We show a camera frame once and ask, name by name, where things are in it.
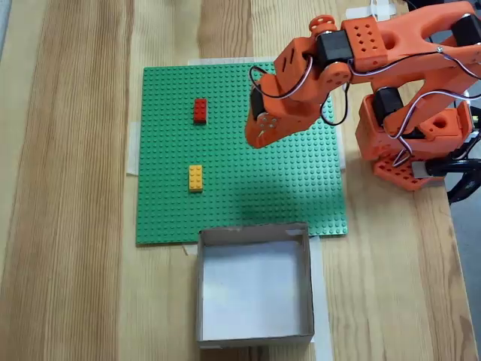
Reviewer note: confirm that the black table clamp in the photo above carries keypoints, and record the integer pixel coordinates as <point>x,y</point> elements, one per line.
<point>458,176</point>

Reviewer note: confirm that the yellow lego block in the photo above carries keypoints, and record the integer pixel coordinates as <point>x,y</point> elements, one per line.
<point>195,179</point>

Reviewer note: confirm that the red lego block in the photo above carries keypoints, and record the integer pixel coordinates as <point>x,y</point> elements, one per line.
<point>200,111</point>

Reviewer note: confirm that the wide white masking tape strip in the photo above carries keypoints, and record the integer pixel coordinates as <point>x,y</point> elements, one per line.
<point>225,61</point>

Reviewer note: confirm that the crossed white tape pieces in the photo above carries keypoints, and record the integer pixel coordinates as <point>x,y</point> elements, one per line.
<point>379,9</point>

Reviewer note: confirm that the open cardboard box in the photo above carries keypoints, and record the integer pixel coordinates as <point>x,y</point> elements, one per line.
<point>255,293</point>

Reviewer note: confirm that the green lego baseplate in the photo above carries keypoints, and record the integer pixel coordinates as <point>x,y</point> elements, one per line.
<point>225,188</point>

